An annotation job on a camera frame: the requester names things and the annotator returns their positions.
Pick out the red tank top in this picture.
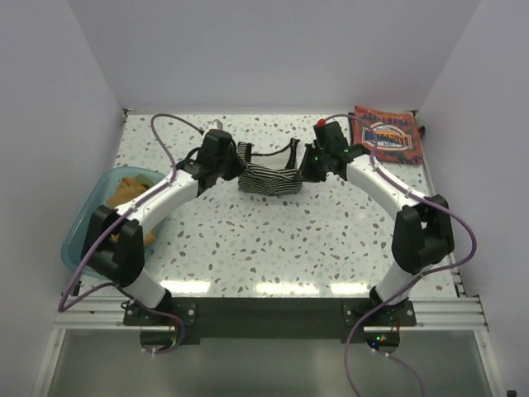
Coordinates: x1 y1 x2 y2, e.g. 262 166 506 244
350 106 424 165

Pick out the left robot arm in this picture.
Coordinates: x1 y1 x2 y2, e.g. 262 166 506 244
79 129 245 324

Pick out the aluminium frame rail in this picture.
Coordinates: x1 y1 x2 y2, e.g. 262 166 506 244
51 108 491 332

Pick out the mustard yellow tank top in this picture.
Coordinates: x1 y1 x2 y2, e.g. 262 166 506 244
107 176 158 249

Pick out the black white striped tank top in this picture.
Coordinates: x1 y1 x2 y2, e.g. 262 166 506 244
236 138 303 196

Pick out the teal plastic basket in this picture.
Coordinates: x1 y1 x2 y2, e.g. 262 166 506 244
61 166 165 271

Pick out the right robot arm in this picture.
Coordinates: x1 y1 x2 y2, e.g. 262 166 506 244
296 120 455 325

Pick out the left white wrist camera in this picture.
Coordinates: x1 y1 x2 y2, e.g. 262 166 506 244
207 119 224 131

